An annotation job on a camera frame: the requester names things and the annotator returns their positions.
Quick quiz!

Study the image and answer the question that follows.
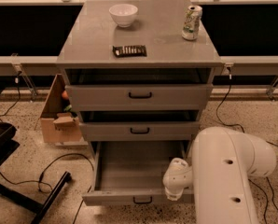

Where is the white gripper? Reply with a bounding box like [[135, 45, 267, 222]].
[[162, 158, 193, 201]]

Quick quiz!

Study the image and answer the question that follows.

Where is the grey bottom drawer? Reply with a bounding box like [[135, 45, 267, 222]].
[[83, 141, 186, 206]]

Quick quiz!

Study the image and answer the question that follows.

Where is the grey drawer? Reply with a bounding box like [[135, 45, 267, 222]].
[[83, 141, 186, 206], [65, 85, 212, 111], [79, 121, 200, 141]]

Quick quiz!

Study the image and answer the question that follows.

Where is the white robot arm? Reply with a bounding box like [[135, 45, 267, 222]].
[[163, 127, 276, 224]]

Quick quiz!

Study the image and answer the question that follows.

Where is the grey middle drawer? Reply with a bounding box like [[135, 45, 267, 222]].
[[79, 121, 200, 141]]

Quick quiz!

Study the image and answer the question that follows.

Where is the grey top drawer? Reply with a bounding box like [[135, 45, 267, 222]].
[[65, 85, 212, 111]]

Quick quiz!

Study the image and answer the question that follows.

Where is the grey drawer cabinet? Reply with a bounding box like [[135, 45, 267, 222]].
[[57, 0, 221, 142]]

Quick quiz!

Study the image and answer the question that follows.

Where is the brown cardboard box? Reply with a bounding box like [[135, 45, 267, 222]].
[[40, 74, 82, 144]]

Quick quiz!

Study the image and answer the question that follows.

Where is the dark snack bar packet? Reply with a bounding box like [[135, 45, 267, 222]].
[[112, 45, 147, 58]]

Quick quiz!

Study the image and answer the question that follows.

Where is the white green soda can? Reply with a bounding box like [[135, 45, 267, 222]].
[[182, 6, 202, 41]]

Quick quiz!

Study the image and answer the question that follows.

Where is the white bowl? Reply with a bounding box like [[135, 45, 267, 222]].
[[109, 4, 138, 27]]

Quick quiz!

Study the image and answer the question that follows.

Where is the black chair base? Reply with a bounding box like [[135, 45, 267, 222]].
[[0, 89, 75, 224]]

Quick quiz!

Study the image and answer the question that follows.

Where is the grey railing beam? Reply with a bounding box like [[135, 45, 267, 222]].
[[0, 0, 278, 76]]

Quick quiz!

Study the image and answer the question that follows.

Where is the black cable on right floor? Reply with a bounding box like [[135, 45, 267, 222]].
[[249, 140, 278, 224]]

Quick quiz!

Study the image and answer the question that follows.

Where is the black cable on floor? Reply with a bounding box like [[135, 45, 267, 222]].
[[249, 140, 278, 224], [0, 153, 96, 224]]

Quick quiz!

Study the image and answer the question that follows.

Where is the black cable on left floor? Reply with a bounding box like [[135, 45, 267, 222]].
[[0, 153, 96, 224]]

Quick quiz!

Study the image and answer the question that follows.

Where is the black cable at left wall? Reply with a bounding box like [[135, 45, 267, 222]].
[[0, 70, 23, 123]]

